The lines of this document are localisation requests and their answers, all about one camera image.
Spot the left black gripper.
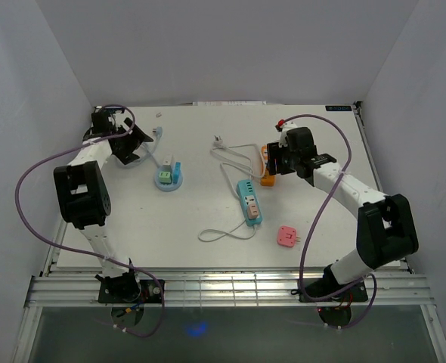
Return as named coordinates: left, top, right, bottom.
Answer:
left=112, top=118, right=153, bottom=165

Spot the orange power strip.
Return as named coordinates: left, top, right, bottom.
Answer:
left=260, top=145, right=275, bottom=187

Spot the white charger plug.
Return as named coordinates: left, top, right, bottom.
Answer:
left=161, top=154, right=175, bottom=173

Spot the green charger plug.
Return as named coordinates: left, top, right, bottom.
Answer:
left=157, top=171, right=172, bottom=185

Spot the blue plug adapter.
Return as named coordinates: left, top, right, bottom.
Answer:
left=172, top=162, right=182, bottom=185

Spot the brown charger plug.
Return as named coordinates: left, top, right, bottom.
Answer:
left=246, top=202, right=260, bottom=220

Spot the round light blue power strip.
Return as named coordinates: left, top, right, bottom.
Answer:
left=154, top=170, right=184, bottom=192

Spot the pink plug adapter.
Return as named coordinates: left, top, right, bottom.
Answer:
left=276, top=225, right=300, bottom=248

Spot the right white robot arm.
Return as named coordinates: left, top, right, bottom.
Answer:
left=267, top=123, right=419, bottom=302

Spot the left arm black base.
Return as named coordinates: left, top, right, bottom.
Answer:
left=97, top=279, right=166, bottom=304

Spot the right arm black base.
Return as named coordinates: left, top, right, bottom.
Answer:
left=304, top=278, right=368, bottom=303

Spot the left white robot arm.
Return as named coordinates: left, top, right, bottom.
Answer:
left=54, top=105, right=153, bottom=303

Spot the light blue power cord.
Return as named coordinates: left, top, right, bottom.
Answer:
left=132, top=126, right=164, bottom=169

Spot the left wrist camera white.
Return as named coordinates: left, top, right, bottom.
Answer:
left=93, top=105, right=125, bottom=122

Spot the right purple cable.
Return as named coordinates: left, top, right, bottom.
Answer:
left=283, top=114, right=378, bottom=330

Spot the aluminium table frame rail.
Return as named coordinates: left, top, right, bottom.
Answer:
left=24, top=101, right=435, bottom=309

